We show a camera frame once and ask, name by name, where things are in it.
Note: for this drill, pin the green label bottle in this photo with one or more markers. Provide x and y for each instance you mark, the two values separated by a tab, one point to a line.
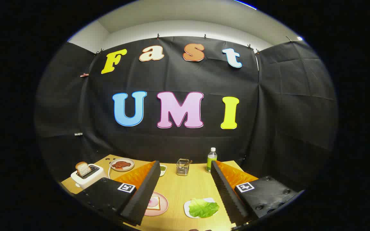
211	162

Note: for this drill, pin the square toast slice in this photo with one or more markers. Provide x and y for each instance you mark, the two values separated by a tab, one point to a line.
154	208

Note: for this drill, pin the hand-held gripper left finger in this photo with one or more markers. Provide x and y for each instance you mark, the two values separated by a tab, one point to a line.
145	195

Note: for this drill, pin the pink plate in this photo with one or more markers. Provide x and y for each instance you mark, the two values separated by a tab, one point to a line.
164	205

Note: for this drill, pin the white divided dish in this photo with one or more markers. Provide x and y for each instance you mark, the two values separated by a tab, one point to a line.
162	173

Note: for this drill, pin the white toaster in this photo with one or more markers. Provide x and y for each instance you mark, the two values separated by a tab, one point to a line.
92	180

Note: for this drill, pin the small beige plate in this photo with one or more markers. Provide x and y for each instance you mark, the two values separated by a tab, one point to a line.
130	168

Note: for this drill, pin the brown steak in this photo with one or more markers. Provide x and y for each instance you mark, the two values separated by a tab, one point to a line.
122	164

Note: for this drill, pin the white plate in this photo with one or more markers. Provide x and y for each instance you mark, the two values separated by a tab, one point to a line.
186	209

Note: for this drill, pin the black backdrop cloth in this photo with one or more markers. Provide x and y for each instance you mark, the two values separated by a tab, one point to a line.
188	77

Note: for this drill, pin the pink ham slice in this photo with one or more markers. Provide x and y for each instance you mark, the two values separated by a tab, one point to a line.
153	202

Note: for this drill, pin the brown crust bread slice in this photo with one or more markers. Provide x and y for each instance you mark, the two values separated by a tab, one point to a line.
83	168

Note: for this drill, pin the green lettuce leaf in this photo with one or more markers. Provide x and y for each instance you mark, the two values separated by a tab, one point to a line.
202	208

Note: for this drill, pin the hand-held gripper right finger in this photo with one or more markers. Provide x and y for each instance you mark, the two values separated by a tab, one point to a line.
228	195

